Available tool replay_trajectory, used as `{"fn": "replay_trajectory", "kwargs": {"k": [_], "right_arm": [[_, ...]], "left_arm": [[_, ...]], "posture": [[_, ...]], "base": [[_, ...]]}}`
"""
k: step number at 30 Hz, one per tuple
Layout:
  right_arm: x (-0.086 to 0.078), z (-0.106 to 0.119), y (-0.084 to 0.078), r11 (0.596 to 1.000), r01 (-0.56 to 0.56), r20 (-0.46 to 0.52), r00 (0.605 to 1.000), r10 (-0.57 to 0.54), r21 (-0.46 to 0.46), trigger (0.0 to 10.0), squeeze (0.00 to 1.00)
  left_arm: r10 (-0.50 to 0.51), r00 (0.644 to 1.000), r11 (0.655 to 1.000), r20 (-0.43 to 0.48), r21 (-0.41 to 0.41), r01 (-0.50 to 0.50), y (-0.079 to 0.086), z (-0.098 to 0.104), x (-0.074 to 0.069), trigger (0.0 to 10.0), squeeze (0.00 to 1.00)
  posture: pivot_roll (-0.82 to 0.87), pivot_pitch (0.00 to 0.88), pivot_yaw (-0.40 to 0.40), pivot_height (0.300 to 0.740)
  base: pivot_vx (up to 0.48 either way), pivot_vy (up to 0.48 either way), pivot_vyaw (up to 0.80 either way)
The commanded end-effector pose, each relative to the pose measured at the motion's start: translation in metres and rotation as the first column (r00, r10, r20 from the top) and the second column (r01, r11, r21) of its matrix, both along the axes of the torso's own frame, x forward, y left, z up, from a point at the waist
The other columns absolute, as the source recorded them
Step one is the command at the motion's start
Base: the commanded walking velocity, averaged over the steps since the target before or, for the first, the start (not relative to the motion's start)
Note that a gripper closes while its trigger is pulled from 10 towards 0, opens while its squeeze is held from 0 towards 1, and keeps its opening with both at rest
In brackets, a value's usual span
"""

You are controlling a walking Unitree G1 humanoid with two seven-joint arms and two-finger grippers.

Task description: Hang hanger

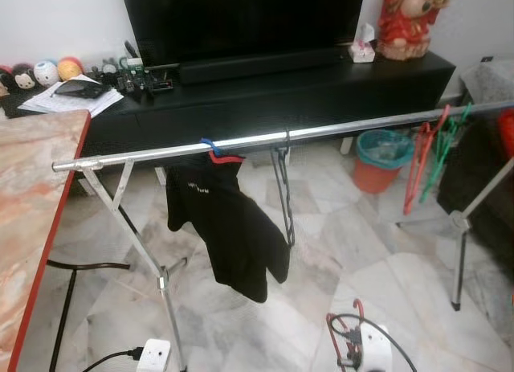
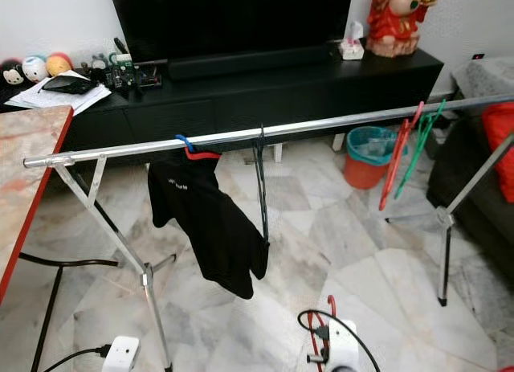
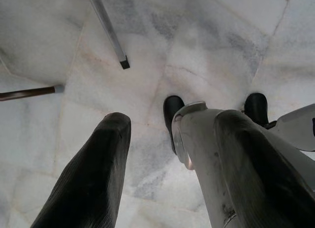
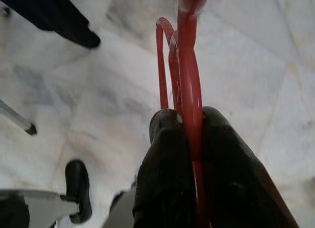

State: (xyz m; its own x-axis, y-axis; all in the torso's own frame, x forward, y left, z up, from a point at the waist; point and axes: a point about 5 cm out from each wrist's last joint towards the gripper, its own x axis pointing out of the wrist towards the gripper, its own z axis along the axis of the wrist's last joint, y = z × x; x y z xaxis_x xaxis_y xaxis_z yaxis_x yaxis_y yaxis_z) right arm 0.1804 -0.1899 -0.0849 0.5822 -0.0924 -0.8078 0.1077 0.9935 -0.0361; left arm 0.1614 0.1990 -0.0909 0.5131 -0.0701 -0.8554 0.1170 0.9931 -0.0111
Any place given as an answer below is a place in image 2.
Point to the black television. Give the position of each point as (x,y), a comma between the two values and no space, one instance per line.
(233,18)

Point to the white tissue box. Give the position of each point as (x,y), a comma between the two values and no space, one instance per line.
(352,48)

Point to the red figurine statue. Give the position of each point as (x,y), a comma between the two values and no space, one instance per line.
(393,26)

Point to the white paper stack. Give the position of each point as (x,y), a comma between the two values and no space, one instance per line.
(48,99)

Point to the marble folding table red edge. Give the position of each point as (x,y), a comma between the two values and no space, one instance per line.
(32,171)

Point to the blue hanger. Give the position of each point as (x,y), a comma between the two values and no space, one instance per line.
(183,141)

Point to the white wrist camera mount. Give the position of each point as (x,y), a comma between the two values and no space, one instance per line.
(120,356)
(341,346)

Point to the green circuit board device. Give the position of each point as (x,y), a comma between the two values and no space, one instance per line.
(128,75)

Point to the black shirt red collar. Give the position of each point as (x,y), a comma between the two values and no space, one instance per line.
(209,223)

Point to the black TV cabinet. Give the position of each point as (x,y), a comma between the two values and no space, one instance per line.
(313,91)

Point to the black pouch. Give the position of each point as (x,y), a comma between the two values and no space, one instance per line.
(71,84)

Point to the silver metal clothes rack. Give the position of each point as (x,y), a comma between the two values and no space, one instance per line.
(321,121)

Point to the white round toy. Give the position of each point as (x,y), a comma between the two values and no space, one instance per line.
(34,68)

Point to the black soundbar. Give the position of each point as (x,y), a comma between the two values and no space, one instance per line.
(253,61)

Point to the green plastic hanger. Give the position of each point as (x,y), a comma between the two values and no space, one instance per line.
(422,147)

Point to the grey fabric sofa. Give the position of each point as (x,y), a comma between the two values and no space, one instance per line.
(474,211)

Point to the black mouse head toy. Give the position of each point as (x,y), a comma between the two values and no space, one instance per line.
(12,73)

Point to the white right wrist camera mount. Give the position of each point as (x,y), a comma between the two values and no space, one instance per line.
(341,346)

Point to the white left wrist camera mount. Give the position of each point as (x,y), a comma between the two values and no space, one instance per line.
(120,356)

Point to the orange bin teal bag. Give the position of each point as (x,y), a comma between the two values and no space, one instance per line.
(365,169)

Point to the grey speckled side table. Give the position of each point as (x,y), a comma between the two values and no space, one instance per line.
(486,75)

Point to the orange round toy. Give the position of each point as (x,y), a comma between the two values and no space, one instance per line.
(59,64)

